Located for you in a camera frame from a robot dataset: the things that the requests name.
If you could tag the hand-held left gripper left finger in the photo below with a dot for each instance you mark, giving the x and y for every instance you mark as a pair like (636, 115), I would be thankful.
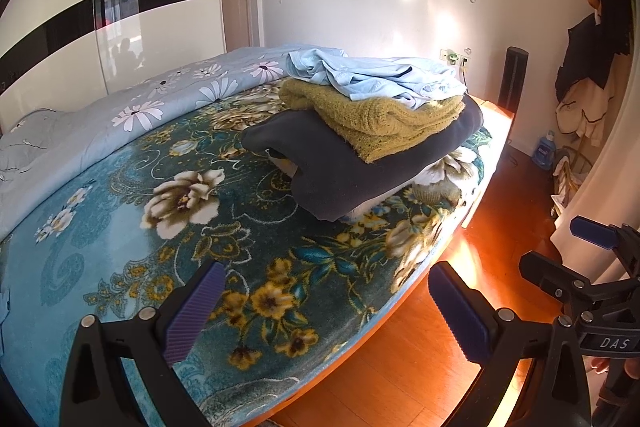
(195, 312)

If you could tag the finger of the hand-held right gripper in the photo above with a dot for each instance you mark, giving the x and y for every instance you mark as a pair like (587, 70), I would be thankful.
(592, 232)
(550, 272)

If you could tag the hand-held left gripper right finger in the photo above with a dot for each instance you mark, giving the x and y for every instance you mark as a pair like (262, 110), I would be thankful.
(457, 312)

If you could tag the person's right hand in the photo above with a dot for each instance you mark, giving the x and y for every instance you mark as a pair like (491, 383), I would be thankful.
(599, 363)

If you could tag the laundry basket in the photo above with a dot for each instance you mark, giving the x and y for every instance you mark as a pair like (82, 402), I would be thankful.
(567, 182)

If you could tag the teal floral bed blanket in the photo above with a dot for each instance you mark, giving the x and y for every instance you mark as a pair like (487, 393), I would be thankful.
(225, 232)

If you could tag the blue detergent bottle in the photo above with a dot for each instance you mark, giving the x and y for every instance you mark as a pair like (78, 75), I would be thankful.
(545, 152)

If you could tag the cream hanging garment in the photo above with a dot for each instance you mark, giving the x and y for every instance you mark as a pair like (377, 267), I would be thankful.
(590, 112)

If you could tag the dark grey folded garment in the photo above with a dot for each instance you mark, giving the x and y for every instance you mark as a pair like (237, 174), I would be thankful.
(360, 172)

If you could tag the black tower fan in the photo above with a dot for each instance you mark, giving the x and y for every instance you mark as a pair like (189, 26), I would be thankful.
(514, 79)

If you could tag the black hanging garment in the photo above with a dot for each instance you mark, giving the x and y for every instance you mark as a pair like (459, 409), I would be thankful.
(585, 52)

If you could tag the yellow knitted sweater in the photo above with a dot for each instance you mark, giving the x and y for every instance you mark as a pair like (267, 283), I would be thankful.
(390, 122)

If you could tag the light blue floral quilt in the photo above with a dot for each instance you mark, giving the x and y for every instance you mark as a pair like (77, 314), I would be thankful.
(125, 107)

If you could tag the light blue garment dark trim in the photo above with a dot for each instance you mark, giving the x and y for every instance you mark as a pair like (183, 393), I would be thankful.
(370, 74)

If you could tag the white wardrobe with black stripe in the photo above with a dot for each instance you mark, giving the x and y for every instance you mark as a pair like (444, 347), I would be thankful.
(75, 7)

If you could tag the white wall socket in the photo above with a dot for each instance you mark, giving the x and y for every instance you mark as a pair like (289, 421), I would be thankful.
(457, 55)

